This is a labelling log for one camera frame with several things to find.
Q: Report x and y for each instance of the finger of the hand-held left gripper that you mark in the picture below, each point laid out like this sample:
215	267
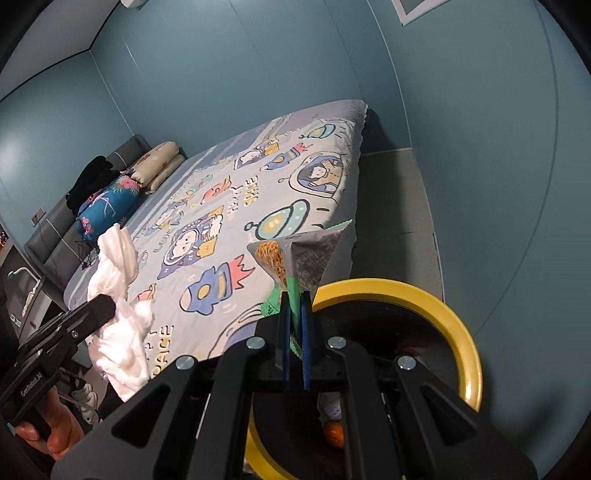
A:
92	314

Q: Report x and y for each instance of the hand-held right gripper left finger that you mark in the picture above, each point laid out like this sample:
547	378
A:
285	332

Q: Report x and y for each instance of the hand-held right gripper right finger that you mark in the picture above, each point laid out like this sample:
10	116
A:
307	337

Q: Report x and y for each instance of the pale cloth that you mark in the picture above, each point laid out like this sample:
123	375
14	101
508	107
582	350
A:
120	277

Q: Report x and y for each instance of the white tissue wad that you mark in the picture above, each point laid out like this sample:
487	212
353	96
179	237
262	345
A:
330	404

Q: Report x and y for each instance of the green snack packet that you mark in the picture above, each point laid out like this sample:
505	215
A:
300	258

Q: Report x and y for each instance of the large orange peel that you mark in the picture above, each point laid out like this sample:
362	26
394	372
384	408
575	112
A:
334	434

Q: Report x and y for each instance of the yellow rimmed black trash bin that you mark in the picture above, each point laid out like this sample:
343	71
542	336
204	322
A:
415	295

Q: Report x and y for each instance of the person's left hand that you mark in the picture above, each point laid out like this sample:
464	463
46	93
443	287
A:
62	424

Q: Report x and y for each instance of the white shelf unit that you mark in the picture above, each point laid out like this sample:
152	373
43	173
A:
44	300

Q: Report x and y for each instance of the white shoe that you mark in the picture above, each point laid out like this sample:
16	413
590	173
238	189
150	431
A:
87	401

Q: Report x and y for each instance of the white desk lamp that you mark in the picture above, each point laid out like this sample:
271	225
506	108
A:
17	272

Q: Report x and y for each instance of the grey padded headboard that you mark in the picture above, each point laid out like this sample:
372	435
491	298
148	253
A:
51	230

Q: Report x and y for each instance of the blue floral folded quilt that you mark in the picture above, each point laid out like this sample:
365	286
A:
106	203

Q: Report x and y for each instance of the black folded clothing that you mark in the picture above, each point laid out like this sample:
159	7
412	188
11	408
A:
90	184

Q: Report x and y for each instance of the bed with cartoon sheet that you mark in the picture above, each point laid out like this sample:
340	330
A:
207	194

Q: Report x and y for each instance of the beige patterned folded quilt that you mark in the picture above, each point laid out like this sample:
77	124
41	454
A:
157	161

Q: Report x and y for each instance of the white air conditioner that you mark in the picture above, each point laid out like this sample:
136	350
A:
136	2

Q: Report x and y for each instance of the white framed window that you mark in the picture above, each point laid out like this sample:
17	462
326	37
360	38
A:
415	9

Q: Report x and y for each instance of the wall socket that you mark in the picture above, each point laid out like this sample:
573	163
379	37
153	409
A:
39	215

